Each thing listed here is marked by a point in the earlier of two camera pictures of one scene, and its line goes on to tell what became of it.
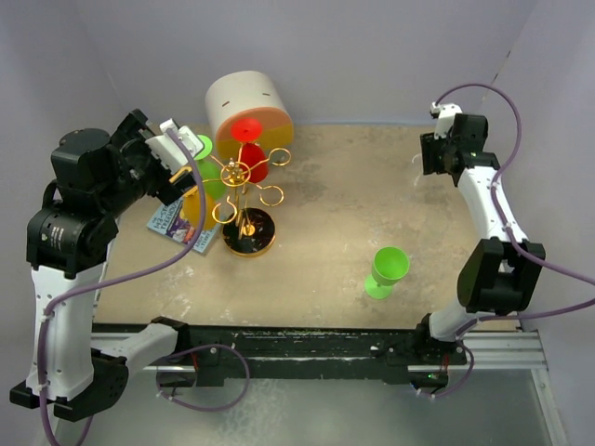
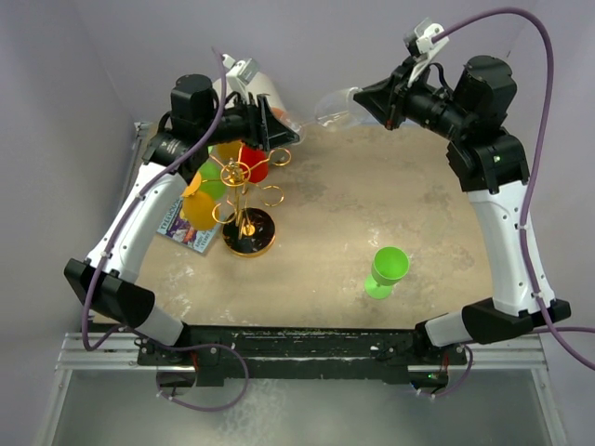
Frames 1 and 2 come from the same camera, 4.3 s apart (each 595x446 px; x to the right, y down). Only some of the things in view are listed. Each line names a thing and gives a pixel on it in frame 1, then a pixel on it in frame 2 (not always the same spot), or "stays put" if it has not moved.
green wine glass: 214,177 stays put
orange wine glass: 190,210 stays put
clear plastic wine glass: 417,163 -> 336,111
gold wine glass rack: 254,231 stays put
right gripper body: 436,151 -> 420,100
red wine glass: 253,159 stays put
